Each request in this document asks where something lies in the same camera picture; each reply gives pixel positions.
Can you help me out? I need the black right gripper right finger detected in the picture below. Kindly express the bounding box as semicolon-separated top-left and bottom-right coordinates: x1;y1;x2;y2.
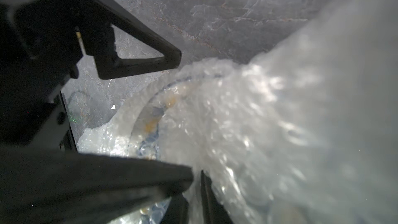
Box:
201;171;233;224

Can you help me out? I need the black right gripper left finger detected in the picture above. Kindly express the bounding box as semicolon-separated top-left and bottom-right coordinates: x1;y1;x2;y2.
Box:
160;194;189;224

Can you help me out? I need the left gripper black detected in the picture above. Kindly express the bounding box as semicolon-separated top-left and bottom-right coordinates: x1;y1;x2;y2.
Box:
1;0;182;149

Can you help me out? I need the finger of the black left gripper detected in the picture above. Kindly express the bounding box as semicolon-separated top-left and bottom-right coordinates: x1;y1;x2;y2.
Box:
1;146;193;224

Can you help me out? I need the blue yellow patterned bowl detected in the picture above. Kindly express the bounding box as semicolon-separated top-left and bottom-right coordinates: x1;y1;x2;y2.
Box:
126;74;222;160

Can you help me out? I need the bubble wrap sheet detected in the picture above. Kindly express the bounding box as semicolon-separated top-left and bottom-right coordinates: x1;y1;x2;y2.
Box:
77;0;398;224

